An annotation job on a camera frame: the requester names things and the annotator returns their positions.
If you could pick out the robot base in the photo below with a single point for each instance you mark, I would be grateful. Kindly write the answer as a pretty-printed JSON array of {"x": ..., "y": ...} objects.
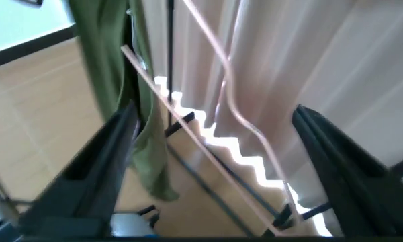
[{"x": 129, "y": 225}]

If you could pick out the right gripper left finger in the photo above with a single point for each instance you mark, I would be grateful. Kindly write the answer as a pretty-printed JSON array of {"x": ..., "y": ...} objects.
[{"x": 74, "y": 198}]

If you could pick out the black clothes rack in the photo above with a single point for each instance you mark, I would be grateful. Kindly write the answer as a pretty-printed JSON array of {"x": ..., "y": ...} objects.
[{"x": 170, "y": 50}]

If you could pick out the pink clothes hanger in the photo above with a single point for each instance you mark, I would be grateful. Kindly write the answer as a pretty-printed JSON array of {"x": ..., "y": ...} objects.
[{"x": 188, "y": 131}]

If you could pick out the green printed shirt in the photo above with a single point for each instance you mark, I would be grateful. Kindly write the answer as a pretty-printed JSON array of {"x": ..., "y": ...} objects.
[{"x": 100, "y": 50}]

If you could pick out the beige curtain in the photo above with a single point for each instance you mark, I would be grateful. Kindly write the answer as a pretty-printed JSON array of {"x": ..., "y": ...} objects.
[{"x": 305, "y": 50}]

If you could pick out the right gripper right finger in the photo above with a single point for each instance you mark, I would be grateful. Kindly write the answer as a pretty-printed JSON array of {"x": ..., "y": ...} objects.
[{"x": 362, "y": 195}]

